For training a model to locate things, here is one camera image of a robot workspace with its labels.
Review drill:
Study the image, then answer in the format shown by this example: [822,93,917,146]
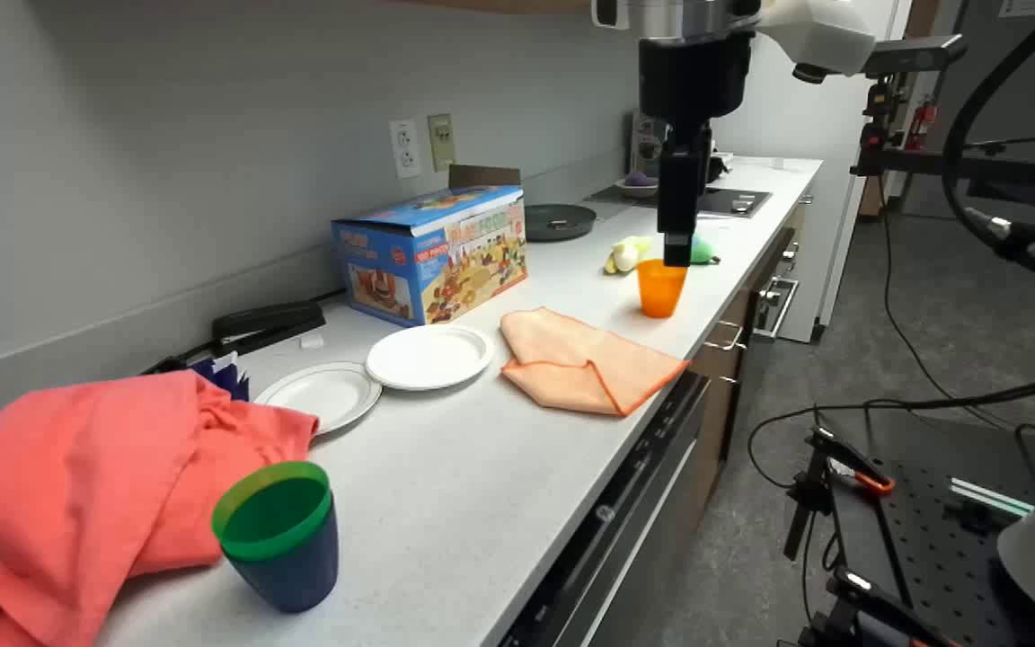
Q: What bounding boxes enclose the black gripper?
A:
[635,32,759,268]

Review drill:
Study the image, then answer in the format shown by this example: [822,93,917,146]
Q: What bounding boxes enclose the orange microfiber towel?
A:
[497,306,694,421]

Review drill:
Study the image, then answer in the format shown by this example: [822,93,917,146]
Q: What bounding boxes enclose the black flat cooktop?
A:
[585,174,772,222]

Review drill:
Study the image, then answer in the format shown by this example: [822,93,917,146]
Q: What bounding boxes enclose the yellow green toy food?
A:
[600,233,662,279]

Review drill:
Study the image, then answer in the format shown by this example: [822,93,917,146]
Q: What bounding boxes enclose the translucent orange plastic cup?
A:
[635,256,689,318]

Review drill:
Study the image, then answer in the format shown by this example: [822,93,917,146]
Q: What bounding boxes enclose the black round disc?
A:
[525,197,600,245]

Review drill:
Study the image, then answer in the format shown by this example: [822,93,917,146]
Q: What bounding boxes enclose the brown flat board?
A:
[445,163,525,195]

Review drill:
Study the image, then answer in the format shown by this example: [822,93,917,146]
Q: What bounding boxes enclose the wooden base cabinet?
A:
[682,200,811,533]

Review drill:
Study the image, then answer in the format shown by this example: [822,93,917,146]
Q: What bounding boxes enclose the blue toy food set box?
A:
[330,178,531,330]

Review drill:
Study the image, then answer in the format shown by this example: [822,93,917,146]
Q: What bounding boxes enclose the black clamp with orange grip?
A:
[780,424,907,569]

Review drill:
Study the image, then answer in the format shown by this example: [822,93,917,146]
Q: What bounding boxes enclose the dark dishwasher front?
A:
[501,370,714,647]

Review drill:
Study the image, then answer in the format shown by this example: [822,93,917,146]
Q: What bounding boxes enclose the pale green rod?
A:
[944,473,1035,521]

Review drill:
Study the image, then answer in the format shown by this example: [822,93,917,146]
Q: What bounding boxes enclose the black perforated breadboard table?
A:
[826,409,1035,647]

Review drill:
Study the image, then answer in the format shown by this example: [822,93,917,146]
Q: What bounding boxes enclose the black stapler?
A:
[209,299,330,358]

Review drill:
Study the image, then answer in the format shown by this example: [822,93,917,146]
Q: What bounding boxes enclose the small dark blue item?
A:
[191,352,257,407]

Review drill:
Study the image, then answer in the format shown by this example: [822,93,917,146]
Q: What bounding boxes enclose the blue cup with green rim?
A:
[209,461,343,618]

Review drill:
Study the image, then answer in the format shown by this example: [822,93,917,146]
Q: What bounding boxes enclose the salmon red cloth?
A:
[0,365,323,647]

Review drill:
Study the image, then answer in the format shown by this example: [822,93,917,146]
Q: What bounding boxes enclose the beige wall switch plate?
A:
[426,112,461,174]

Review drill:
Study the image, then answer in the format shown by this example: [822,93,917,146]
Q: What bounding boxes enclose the black stereo camera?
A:
[863,32,969,83]

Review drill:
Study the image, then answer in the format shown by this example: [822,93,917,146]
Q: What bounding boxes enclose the white wall power outlet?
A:
[387,113,429,182]

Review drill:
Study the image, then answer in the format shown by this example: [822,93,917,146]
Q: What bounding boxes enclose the thin black floor cable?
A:
[745,354,1035,497]

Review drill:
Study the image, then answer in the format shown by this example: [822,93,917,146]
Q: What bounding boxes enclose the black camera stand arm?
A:
[847,68,1035,195]

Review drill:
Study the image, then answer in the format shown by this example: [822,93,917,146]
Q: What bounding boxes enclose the thick black cable hose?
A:
[943,0,1035,299]

